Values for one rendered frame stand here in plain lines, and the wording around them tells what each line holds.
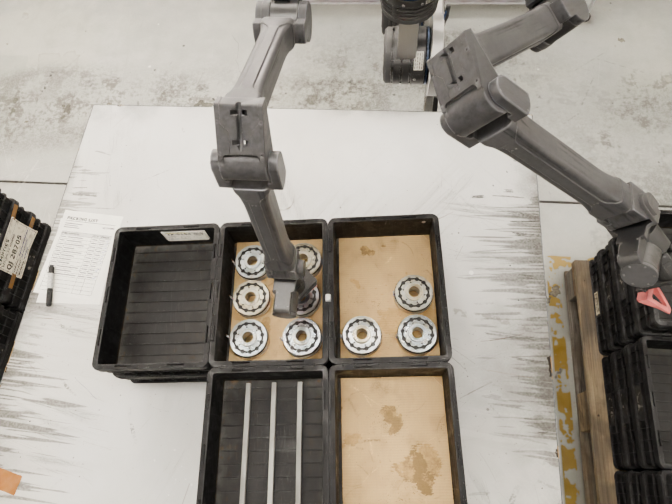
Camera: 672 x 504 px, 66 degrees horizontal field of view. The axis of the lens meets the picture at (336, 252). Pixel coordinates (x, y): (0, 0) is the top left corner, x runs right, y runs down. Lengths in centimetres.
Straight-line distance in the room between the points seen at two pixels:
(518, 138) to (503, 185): 96
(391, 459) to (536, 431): 42
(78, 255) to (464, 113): 141
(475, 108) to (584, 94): 228
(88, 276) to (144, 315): 34
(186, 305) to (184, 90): 178
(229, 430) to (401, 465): 44
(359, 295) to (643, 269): 72
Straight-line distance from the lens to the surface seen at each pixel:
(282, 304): 118
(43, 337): 183
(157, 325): 153
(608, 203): 98
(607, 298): 218
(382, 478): 135
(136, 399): 165
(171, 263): 158
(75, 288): 184
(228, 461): 140
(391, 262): 146
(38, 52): 370
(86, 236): 190
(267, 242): 101
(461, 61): 79
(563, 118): 290
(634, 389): 201
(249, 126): 80
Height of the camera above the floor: 218
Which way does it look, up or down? 66 degrees down
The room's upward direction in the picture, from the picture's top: 11 degrees counter-clockwise
